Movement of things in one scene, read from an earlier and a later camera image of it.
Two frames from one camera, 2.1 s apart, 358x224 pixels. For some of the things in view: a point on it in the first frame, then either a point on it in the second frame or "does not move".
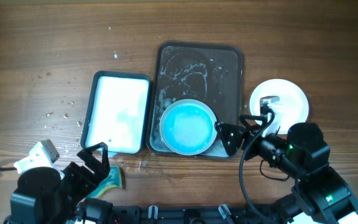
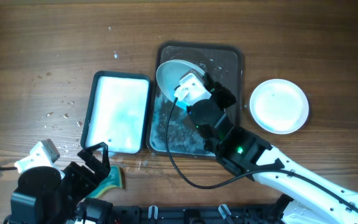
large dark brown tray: [211, 71] does not move
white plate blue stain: [293, 108] does not move
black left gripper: [91, 181] does not move
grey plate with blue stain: [187, 127] → [168, 75]
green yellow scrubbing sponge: [115, 178] does not move
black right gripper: [238, 137] → [218, 91]
